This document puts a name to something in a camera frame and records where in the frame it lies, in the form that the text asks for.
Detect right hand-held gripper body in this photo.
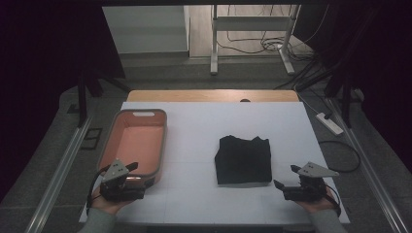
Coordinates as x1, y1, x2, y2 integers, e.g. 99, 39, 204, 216
283, 161, 340, 203

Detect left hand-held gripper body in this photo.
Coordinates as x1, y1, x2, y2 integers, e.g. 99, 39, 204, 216
99, 157, 146, 203

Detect pink storage bin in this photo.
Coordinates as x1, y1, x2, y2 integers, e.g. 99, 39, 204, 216
96, 108, 169, 189

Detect black garment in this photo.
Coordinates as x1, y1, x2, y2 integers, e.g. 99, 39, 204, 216
214, 134, 273, 186

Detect person's right hand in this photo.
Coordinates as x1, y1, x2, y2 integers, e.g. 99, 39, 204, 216
293, 189, 338, 215

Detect person's left hand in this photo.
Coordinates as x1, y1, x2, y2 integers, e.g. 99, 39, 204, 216
90, 186, 132, 216

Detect white power strip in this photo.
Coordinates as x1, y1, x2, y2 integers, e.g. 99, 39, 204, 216
315, 112, 345, 136

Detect black stand leg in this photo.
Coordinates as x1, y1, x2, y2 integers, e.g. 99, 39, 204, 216
294, 57, 359, 129
76, 64, 132, 128

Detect dark curtain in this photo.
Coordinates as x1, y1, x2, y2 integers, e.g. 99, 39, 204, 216
0, 0, 126, 202
292, 0, 412, 174

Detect white cabinet panel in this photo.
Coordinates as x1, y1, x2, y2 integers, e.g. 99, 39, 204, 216
102, 5, 190, 54

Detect white metal stand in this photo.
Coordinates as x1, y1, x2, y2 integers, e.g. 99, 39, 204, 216
210, 4, 301, 77

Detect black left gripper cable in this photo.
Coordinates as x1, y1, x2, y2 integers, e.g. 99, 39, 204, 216
86, 164, 112, 216

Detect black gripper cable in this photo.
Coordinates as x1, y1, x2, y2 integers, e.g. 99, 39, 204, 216
86, 164, 112, 216
323, 183, 343, 217

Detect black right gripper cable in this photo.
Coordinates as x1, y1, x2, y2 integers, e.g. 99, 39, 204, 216
323, 183, 343, 217

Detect black floor frame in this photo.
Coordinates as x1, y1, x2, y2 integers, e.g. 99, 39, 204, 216
80, 127, 104, 150

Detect aluminium floor rail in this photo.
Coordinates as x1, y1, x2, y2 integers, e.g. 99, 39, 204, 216
326, 96, 410, 233
24, 116, 94, 233

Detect black looped floor cable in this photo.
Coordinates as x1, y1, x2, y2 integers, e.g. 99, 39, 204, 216
318, 139, 361, 174

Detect tangle of floor cables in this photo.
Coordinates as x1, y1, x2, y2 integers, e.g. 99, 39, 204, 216
216, 4, 325, 61

